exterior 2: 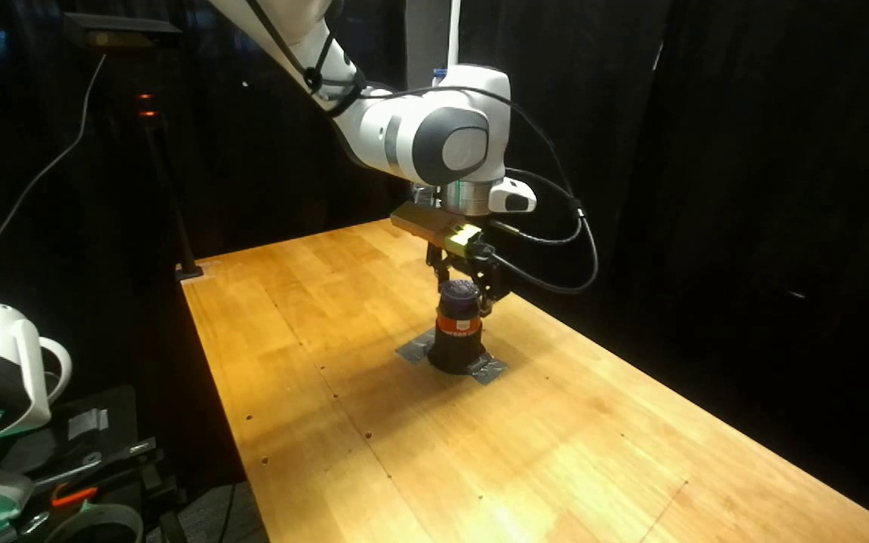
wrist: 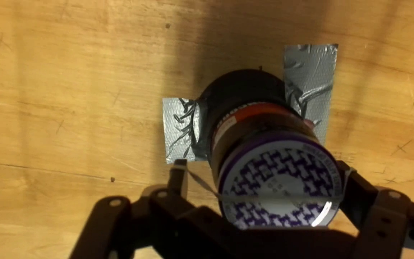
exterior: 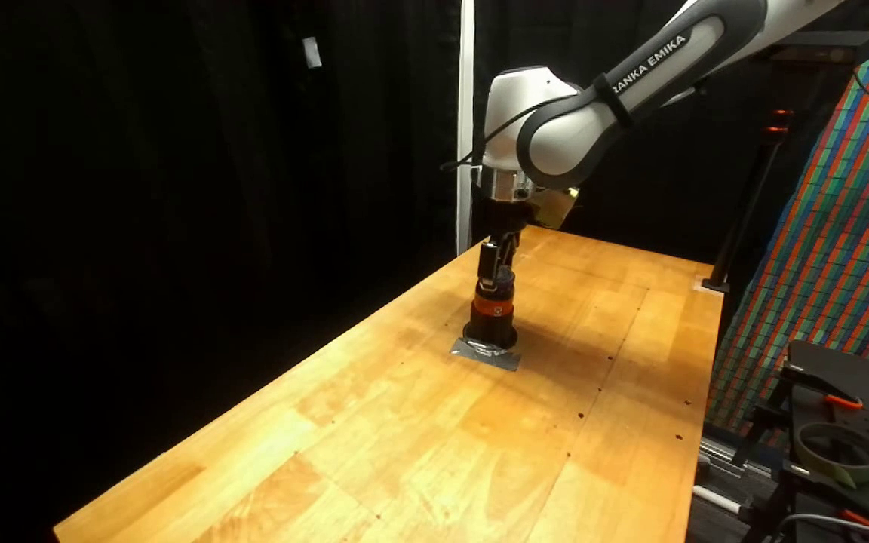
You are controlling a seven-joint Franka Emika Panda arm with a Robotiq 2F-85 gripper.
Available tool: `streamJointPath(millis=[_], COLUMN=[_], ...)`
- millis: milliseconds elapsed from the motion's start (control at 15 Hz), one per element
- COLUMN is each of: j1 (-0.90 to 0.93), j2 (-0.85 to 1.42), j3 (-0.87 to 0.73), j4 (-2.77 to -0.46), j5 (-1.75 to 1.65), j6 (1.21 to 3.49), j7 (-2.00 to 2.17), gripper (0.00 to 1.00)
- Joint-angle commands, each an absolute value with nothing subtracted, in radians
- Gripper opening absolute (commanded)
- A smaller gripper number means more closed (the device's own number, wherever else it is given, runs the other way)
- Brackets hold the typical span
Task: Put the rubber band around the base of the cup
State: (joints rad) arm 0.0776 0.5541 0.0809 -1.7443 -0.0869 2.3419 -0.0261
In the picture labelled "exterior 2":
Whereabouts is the orange handled tool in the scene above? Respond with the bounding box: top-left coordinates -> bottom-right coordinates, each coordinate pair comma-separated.
48,483 -> 104,511

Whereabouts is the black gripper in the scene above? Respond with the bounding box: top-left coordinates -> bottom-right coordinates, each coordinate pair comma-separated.
426,237 -> 514,317

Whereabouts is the white vertical pole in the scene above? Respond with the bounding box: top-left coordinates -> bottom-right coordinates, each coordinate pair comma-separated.
441,0 -> 466,73

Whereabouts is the black smooth cable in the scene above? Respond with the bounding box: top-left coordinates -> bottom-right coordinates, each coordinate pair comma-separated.
482,163 -> 588,250

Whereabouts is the gold wrist camera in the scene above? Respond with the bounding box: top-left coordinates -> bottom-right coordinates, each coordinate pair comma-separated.
390,201 -> 489,262

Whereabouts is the black tripod stand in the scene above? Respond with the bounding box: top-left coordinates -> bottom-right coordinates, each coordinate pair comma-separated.
57,8 -> 205,282

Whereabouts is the grey tape patch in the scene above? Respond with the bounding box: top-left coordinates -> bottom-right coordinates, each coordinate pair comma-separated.
396,333 -> 511,390

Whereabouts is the grey hanging cable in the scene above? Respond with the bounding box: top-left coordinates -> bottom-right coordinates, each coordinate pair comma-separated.
0,50 -> 112,288

